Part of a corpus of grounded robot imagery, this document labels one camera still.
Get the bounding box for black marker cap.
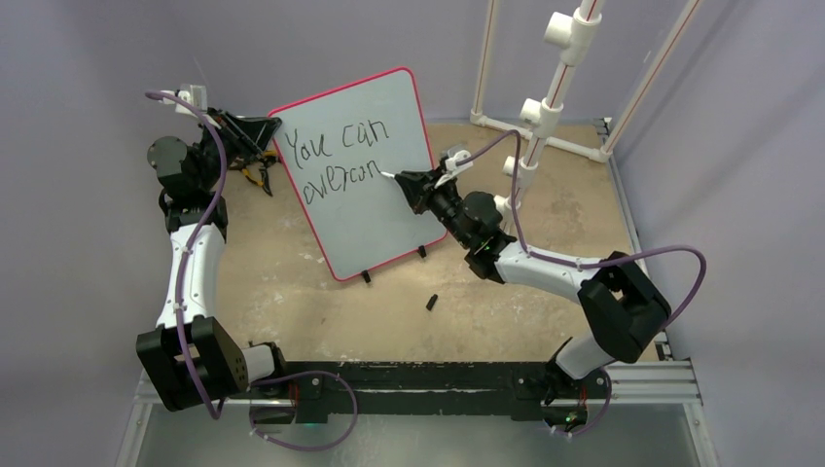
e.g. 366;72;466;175
425;294;439;311

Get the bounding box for pink framed whiteboard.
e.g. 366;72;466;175
270;67;448;281

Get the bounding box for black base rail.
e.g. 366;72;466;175
231;361;611;424

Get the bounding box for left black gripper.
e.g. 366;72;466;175
195;109;280;192

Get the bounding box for white PVC pipe frame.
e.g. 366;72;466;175
470;1;701;218

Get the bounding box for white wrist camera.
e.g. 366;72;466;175
161;84;208;116
435;145;473;189

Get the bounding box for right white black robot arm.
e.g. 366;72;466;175
391;169;671;396

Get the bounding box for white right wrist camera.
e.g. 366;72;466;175
435;145;473;189

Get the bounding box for yellow black pliers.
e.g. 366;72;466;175
229;150;281;197

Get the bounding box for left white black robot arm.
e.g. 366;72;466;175
136;108;290;416

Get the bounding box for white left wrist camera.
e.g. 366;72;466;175
161;84;208;116

